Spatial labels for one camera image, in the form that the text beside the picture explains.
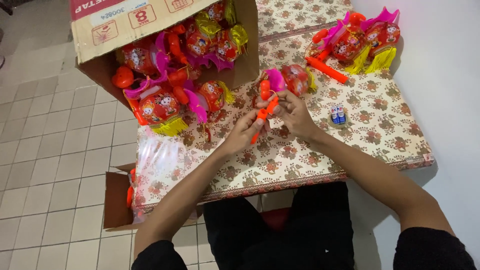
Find person's right hand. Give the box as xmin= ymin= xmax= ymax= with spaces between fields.
xmin=257 ymin=89 xmax=322 ymax=141

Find person's left hand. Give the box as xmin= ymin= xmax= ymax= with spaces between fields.
xmin=224 ymin=109 xmax=272 ymax=155

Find orange plastic lantern handle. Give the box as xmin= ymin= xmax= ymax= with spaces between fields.
xmin=305 ymin=56 xmax=350 ymax=84
xmin=250 ymin=95 xmax=280 ymax=145

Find red toy lantern pink wings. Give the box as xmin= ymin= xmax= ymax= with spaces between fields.
xmin=259 ymin=64 xmax=318 ymax=100

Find brown tape roll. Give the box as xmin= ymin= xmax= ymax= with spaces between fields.
xmin=327 ymin=112 xmax=349 ymax=130

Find floral patterned tablecloth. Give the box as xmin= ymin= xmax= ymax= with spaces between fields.
xmin=133 ymin=0 xmax=436 ymax=215

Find red toy lantern yellow tassel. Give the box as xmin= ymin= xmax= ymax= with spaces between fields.
xmin=304 ymin=11 xmax=371 ymax=76
xmin=360 ymin=6 xmax=401 ymax=74

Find clear plastic bags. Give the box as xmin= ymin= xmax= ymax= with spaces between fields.
xmin=134 ymin=127 xmax=186 ymax=225

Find red stool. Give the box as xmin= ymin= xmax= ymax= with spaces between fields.
xmin=260 ymin=207 xmax=292 ymax=232

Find heap of red toy lanterns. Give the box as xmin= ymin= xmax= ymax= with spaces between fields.
xmin=111 ymin=0 xmax=249 ymax=137

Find person's black trousers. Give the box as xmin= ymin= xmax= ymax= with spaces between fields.
xmin=202 ymin=181 xmax=355 ymax=270

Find small brown cardboard box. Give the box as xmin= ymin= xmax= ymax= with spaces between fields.
xmin=103 ymin=163 xmax=204 ymax=232

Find person's black left sleeve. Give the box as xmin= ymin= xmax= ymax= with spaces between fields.
xmin=131 ymin=240 xmax=188 ymax=270

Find person's black sleeve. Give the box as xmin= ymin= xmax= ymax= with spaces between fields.
xmin=131 ymin=240 xmax=188 ymax=270
xmin=392 ymin=226 xmax=478 ymax=270

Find large open cardboard box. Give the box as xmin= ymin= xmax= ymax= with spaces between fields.
xmin=69 ymin=0 xmax=260 ymax=109

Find person's black right sleeve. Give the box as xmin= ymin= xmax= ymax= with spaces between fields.
xmin=392 ymin=226 xmax=478 ymax=270

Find bundle of orange handles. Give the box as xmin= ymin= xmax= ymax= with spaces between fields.
xmin=126 ymin=168 xmax=136 ymax=209

